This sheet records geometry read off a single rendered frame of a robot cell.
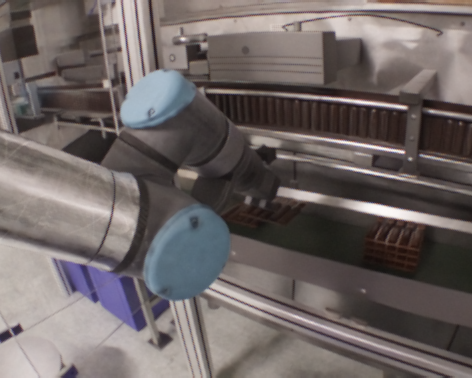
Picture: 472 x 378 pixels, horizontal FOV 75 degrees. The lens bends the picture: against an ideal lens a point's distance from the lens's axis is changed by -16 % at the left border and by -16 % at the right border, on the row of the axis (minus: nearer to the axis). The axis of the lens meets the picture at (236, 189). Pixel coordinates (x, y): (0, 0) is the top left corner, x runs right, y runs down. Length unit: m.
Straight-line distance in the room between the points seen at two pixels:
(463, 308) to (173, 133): 0.54
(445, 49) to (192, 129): 0.67
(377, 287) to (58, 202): 0.56
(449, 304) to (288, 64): 0.53
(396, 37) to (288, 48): 0.35
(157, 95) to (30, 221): 0.23
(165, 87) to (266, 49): 0.34
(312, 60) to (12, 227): 0.56
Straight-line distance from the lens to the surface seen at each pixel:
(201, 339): 1.03
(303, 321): 0.70
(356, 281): 0.68
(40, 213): 0.26
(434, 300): 0.67
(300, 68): 0.69
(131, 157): 0.42
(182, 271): 0.31
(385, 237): 0.66
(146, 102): 0.43
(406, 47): 0.94
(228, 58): 0.77
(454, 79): 0.94
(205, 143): 0.46
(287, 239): 0.76
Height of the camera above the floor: 1.10
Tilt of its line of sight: 26 degrees down
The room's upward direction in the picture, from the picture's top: 5 degrees counter-clockwise
